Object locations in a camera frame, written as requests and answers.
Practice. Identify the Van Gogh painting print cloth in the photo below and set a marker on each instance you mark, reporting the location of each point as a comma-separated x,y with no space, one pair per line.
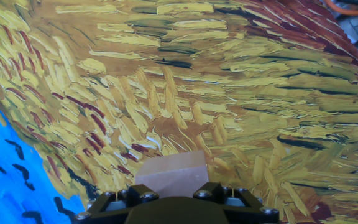
166,77

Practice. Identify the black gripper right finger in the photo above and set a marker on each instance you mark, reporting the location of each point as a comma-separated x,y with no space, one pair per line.
244,208

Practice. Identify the light wooden cube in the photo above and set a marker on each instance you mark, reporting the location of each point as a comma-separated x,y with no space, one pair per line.
172,174

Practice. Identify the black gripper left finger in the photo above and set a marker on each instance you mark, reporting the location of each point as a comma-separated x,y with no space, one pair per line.
113,202

